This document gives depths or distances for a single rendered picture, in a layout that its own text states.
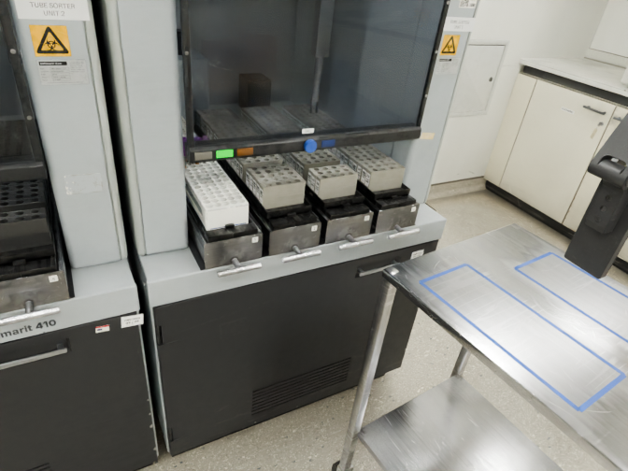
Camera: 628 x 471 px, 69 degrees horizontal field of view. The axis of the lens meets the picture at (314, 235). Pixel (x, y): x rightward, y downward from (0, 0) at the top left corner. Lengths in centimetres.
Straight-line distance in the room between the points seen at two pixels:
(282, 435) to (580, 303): 101
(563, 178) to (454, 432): 204
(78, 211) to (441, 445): 106
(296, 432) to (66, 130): 116
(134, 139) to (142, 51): 16
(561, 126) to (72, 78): 269
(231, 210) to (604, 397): 76
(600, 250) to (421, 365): 160
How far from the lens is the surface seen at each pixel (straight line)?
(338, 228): 114
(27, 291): 100
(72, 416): 126
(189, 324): 113
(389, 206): 121
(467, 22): 127
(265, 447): 162
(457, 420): 145
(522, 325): 93
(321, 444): 164
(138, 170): 99
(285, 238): 107
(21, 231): 102
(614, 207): 35
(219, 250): 102
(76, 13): 90
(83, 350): 111
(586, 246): 38
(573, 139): 308
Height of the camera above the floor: 137
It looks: 33 degrees down
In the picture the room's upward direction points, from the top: 7 degrees clockwise
